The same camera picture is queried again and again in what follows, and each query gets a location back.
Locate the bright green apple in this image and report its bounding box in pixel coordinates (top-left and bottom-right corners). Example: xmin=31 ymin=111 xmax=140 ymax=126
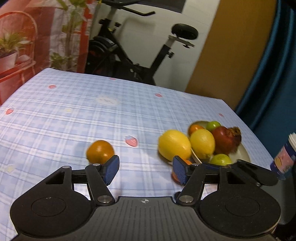
xmin=209 ymin=154 xmax=232 ymax=166

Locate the yellow lemon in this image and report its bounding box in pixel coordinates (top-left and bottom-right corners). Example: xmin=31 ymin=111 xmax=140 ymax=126
xmin=190 ymin=129 xmax=215 ymax=159
xmin=158 ymin=130 xmax=192 ymax=162

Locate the middle orange tangerine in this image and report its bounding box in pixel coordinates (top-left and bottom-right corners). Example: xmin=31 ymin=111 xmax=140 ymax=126
xmin=172 ymin=157 xmax=192 ymax=185

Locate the orange tangerine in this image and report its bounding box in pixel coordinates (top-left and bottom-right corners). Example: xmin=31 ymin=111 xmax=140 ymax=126
xmin=172 ymin=157 xmax=192 ymax=185
xmin=86 ymin=140 xmax=115 ymax=165

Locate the left orange tangerine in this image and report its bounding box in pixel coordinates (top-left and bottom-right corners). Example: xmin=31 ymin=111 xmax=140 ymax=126
xmin=86 ymin=140 xmax=115 ymax=165

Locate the orange kumquat on plate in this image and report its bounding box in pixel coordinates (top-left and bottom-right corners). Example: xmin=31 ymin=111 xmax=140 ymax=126
xmin=188 ymin=123 xmax=204 ymax=136

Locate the beige round plate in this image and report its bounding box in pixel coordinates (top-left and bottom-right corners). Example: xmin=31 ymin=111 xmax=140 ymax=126
xmin=187 ymin=120 xmax=251 ymax=163

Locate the yellow-green small apple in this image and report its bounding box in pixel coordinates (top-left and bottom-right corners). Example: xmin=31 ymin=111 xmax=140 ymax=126
xmin=206 ymin=121 xmax=221 ymax=132

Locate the blue plaid tablecloth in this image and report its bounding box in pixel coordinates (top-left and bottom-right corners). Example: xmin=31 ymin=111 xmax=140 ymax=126
xmin=1 ymin=68 xmax=272 ymax=240

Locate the pink blue cartoon cup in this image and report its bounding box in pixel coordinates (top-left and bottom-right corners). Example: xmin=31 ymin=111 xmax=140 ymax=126
xmin=270 ymin=133 xmax=296 ymax=180

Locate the black device at right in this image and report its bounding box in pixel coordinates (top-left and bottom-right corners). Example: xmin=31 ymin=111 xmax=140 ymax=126
xmin=276 ymin=176 xmax=296 ymax=241

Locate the dark blue curtain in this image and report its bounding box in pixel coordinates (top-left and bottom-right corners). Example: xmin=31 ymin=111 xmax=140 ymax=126
xmin=235 ymin=1 xmax=295 ymax=157

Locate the black exercise bike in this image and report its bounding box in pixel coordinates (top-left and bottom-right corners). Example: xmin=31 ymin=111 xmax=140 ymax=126
xmin=85 ymin=1 xmax=199 ymax=85

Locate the brown wooden door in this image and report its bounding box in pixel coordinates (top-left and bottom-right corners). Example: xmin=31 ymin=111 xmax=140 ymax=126
xmin=186 ymin=1 xmax=277 ymax=109

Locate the plant print wall hanging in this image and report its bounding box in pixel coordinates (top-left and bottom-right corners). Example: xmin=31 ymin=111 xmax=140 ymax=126
xmin=1 ymin=0 xmax=97 ymax=103

